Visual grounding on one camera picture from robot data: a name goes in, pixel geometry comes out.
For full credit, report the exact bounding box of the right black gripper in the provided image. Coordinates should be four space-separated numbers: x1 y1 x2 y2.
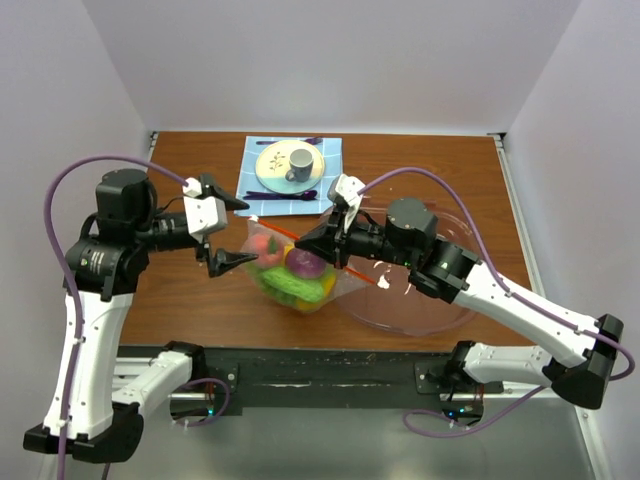
295 203 416 270

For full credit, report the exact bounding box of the clear zip top bag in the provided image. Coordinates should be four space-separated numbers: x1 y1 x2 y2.
243 215 388 313

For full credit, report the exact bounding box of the clear pink plastic bowl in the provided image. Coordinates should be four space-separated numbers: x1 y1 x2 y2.
336 198 477 337

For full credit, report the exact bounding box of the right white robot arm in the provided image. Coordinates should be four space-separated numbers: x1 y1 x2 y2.
295 198 623 410

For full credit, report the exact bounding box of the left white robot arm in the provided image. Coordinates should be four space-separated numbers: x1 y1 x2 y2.
23 169 255 464

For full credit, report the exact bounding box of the fake purple onion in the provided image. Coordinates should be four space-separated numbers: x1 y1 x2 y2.
285 248 327 279

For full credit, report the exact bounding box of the fake red peach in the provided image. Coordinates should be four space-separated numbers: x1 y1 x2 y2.
245 233 284 269

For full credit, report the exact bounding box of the fake green cucumber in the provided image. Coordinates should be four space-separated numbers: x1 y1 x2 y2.
256 267 325 305

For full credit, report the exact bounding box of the purple plastic spoon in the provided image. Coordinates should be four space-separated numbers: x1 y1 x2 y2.
243 190 318 201

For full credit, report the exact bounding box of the grey mug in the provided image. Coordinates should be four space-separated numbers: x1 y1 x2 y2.
285 149 314 183

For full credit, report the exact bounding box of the cream plate with plant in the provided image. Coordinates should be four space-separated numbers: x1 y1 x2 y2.
255 142 325 193

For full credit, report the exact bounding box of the purple plastic fork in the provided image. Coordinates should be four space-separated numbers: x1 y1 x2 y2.
256 137 323 146

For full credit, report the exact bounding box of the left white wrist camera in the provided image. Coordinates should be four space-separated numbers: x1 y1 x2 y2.
182 177 228 243

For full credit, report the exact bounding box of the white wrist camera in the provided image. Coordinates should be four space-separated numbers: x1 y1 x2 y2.
327 174 365 232
182 177 228 243

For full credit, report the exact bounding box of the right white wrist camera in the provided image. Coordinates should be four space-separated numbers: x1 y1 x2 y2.
327 174 365 232

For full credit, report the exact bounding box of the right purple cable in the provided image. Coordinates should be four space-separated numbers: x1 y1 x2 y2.
359 167 637 440

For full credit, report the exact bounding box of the purple cable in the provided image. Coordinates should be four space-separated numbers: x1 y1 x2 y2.
359 167 637 440
43 154 231 480

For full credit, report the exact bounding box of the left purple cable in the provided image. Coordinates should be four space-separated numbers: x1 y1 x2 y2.
43 154 231 480

